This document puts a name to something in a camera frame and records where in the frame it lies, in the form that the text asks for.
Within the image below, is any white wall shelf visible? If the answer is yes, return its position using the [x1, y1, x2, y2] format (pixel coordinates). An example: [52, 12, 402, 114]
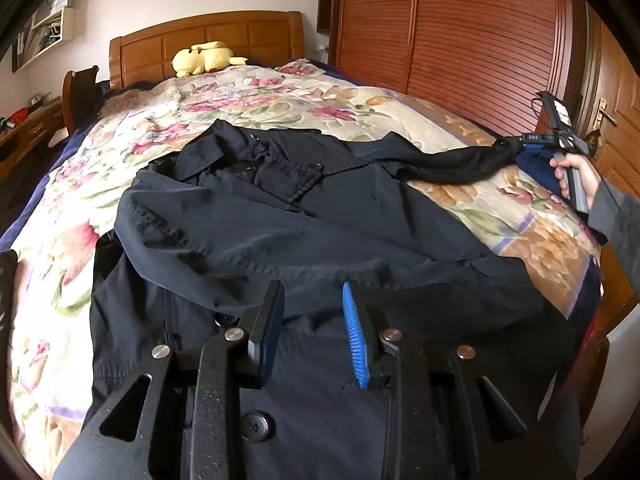
[12, 0, 81, 73]

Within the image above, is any black coat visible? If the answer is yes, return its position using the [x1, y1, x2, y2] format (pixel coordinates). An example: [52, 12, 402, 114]
[90, 119, 583, 480]

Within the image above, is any wooden bed headboard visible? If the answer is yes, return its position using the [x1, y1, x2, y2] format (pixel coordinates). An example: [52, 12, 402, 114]
[109, 11, 306, 90]

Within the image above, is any wooden louvered wardrobe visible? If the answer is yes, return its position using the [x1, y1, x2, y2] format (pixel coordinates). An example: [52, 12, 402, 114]
[327, 0, 588, 138]

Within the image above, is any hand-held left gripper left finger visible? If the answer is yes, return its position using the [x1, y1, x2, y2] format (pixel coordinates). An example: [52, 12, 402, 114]
[52, 280, 286, 480]

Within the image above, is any person's right hand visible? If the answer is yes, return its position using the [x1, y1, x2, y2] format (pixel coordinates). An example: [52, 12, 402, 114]
[550, 152, 598, 203]

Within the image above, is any wooden chair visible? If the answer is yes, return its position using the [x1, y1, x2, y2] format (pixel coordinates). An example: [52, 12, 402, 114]
[61, 66, 101, 136]

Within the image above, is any wooden door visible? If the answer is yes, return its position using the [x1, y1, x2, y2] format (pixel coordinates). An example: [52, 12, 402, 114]
[582, 10, 640, 321]

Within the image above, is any floral blanket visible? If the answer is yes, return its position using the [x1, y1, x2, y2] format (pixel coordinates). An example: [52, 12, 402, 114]
[10, 57, 603, 480]

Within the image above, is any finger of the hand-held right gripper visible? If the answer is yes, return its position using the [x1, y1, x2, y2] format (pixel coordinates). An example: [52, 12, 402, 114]
[502, 132, 556, 153]

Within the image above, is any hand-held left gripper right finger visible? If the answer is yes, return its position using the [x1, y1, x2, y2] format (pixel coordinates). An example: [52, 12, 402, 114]
[341, 282, 583, 480]

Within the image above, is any wooden desk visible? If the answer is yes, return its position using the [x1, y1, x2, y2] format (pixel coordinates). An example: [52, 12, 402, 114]
[0, 95, 66, 181]

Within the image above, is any brass door handle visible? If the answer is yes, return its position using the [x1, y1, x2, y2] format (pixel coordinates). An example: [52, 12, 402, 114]
[595, 99, 618, 133]

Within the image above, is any yellow plush toy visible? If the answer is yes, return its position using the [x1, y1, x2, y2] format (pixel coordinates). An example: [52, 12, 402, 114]
[171, 41, 248, 78]

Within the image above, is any blue cloth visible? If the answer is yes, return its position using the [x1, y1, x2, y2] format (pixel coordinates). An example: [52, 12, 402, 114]
[515, 147, 566, 196]

